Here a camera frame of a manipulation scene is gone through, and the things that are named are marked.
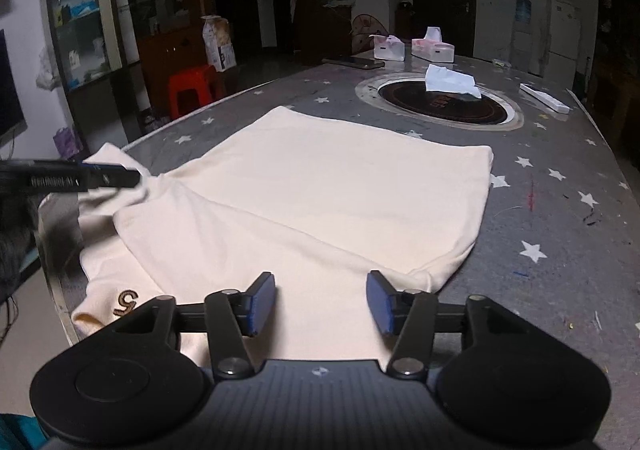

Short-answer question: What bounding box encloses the water dispenser with blue bottle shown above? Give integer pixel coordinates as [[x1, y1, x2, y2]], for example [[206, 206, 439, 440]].
[[510, 0, 533, 65]]

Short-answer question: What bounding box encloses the round built-in hotplate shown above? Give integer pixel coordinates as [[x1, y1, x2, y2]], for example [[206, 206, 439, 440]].
[[355, 72, 525, 132]]

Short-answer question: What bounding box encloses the cream shirt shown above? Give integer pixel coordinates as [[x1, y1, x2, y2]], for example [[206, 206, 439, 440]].
[[70, 106, 496, 376]]

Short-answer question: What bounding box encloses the dark cloth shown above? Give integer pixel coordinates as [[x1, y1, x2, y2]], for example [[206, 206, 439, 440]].
[[0, 195, 38, 303]]

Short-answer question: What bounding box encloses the purple bag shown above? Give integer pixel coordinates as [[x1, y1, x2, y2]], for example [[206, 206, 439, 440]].
[[54, 127, 83, 161]]

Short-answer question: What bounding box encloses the white refrigerator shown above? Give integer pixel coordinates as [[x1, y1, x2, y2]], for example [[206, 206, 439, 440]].
[[547, 0, 583, 88]]

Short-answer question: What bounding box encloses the crumpled white paper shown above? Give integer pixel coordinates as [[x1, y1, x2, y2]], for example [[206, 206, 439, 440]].
[[425, 64, 482, 99]]

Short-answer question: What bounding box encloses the dark wooden display cabinet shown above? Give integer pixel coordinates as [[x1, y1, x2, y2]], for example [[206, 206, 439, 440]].
[[587, 0, 640, 161]]

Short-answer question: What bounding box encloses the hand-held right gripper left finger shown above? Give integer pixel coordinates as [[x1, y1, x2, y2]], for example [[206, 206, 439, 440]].
[[100, 272, 277, 382]]

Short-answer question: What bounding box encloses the white remote control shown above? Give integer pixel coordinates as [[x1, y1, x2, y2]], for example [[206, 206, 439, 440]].
[[520, 83, 571, 115]]

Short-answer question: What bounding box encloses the patterned baby bouncer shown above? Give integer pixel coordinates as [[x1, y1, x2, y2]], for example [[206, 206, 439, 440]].
[[350, 14, 388, 55]]

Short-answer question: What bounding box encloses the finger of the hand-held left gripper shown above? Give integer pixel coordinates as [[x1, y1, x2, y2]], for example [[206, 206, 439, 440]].
[[0, 159, 142, 194]]

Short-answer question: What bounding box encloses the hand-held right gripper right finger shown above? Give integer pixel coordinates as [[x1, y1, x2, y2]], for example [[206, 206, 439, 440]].
[[366, 271, 541, 379]]

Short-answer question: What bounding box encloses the white paper bag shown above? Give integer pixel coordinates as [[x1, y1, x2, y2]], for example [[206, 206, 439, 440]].
[[201, 16, 237, 73]]

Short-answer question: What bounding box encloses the white plastic bag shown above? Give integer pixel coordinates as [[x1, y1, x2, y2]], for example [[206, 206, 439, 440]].
[[37, 47, 66, 90]]

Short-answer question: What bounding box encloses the teal cloth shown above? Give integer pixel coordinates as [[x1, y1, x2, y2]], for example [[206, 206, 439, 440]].
[[0, 412, 46, 450]]

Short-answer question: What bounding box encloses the black television screen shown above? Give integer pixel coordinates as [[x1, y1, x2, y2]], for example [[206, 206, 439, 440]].
[[0, 30, 26, 135]]

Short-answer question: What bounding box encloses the white tissue pack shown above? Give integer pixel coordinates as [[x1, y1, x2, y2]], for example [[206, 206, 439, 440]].
[[369, 34, 407, 62]]

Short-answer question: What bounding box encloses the pink tissue box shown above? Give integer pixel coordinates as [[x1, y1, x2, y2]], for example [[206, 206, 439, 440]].
[[411, 27, 456, 61]]

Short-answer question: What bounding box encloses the red plastic stool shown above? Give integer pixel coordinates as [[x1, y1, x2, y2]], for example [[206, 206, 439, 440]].
[[167, 64, 226, 121]]

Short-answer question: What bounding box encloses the grey star-patterned tablecloth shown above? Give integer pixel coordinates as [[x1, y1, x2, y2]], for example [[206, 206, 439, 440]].
[[37, 52, 640, 450]]

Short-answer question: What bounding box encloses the glass-front wooden cabinet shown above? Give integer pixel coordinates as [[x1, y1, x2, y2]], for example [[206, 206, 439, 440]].
[[45, 0, 201, 151]]

